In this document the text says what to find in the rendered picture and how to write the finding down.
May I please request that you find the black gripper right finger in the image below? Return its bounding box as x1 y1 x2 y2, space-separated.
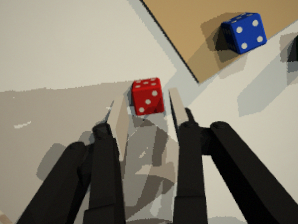
168 87 298 224

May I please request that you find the blue die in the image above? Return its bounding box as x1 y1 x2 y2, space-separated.
221 12 267 55

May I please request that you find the tan flat mat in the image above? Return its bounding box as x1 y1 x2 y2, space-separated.
143 0 298 83

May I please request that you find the red die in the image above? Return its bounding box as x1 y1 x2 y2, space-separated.
131 78 164 116

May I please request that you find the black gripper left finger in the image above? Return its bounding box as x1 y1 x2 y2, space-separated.
16 95 129 224

